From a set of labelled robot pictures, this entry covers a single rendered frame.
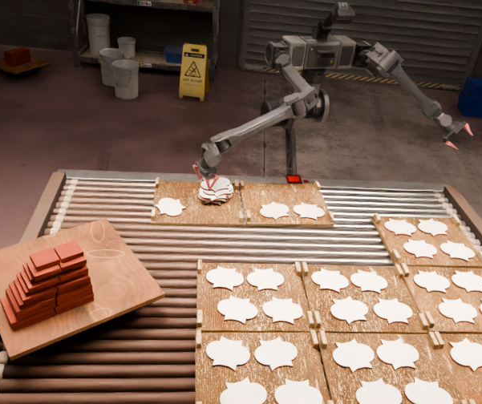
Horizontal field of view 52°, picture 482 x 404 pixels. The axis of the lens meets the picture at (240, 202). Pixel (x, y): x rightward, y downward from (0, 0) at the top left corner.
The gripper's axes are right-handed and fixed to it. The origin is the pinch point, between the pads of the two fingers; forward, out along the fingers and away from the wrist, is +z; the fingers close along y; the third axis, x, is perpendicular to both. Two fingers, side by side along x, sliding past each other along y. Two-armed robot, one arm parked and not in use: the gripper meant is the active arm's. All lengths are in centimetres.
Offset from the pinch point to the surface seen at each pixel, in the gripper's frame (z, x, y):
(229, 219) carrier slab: 7.4, 1.6, 21.6
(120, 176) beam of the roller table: 10.7, -28.4, -36.0
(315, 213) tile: 6, 40, 36
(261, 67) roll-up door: 94, 288, -363
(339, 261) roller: 9, 30, 65
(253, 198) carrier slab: 7.1, 21.1, 11.7
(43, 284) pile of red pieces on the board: -16, -85, 55
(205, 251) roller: 9.8, -17.6, 34.5
